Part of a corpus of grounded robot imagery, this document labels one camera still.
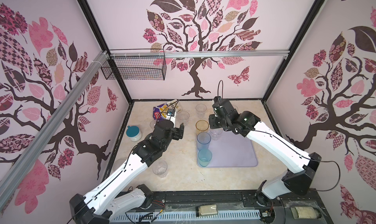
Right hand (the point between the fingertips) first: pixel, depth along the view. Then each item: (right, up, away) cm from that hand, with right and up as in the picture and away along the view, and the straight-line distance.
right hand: (210, 117), depth 74 cm
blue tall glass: (-2, -14, +14) cm, 20 cm away
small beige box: (-3, -45, -5) cm, 45 cm away
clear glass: (+7, -12, +26) cm, 30 cm away
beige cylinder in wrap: (+44, -45, -7) cm, 63 cm away
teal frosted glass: (-2, -24, +12) cm, 27 cm away
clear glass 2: (-17, -1, +34) cm, 38 cm away
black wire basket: (-46, +34, +21) cm, 61 cm away
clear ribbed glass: (-29, -31, +11) cm, 44 cm away
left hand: (-19, -4, -1) cm, 19 cm away
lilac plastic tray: (+16, -21, +16) cm, 31 cm away
